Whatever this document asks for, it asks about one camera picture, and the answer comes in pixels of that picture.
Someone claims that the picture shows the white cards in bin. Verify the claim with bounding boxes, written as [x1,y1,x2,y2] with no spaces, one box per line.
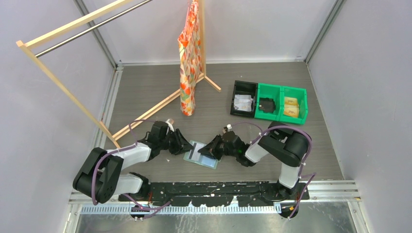
[233,95,253,112]

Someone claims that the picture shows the black cards in bin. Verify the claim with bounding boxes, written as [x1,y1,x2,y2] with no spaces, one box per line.
[258,98,276,113]

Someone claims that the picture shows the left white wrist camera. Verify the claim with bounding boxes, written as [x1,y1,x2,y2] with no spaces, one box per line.
[165,118,175,132]

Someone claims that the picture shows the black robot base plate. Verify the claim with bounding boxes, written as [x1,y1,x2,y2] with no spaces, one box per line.
[130,181,309,207]

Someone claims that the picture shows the green bin middle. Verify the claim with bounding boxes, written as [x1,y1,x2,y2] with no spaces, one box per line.
[255,83,283,121]

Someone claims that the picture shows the green bin right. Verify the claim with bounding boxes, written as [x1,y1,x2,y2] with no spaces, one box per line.
[279,86,309,125]

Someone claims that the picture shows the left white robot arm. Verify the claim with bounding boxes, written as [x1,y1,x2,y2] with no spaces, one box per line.
[72,119,194,205]

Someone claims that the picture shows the black storage bin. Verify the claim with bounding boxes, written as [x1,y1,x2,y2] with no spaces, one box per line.
[230,80,258,118]

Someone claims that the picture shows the white card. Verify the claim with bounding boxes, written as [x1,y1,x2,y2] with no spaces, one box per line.
[188,141,205,162]

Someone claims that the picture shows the green bin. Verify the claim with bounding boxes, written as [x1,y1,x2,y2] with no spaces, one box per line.
[255,83,283,121]
[279,86,309,125]

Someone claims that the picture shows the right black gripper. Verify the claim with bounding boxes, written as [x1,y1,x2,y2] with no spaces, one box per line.
[198,133,238,160]

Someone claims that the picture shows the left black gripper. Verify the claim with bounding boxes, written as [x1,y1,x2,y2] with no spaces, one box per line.
[159,129,193,155]

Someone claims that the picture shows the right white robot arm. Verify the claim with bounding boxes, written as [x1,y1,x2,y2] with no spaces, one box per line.
[198,121,312,199]

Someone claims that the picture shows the orange floral hanging cloth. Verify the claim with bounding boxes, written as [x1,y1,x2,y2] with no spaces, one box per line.
[177,0,202,116]

